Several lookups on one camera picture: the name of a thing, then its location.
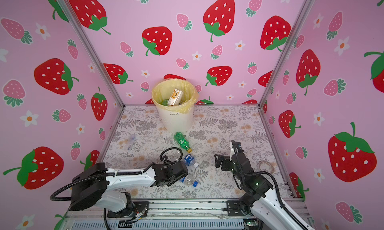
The green bottle near bin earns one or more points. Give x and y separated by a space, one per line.
183 142

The clear bottle blue label middle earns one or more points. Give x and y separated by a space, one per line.
190 161

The white plastic waste bin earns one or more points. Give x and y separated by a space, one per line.
176 118

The clear bottle blue cap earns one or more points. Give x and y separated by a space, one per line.
189 181

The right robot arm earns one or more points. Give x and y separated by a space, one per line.
272 210

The right aluminium corner post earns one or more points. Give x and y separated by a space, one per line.
300 20

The clear tape roll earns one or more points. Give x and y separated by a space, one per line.
266 166

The green bottle yellow cap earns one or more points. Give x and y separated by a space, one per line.
165 102

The yellow bin liner bag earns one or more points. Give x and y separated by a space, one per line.
164 90

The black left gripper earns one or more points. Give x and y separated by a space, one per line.
186 174

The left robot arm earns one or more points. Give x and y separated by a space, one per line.
98 185

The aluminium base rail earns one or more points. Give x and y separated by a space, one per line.
170 214

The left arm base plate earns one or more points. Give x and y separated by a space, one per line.
133 209

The aluminium corner post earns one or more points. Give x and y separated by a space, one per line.
78 28
300 20

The clear plastic pen box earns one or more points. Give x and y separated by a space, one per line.
131 142

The left aluminium corner post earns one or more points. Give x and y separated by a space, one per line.
78 28

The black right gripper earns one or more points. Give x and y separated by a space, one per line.
226 159

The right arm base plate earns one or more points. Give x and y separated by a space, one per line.
237 209

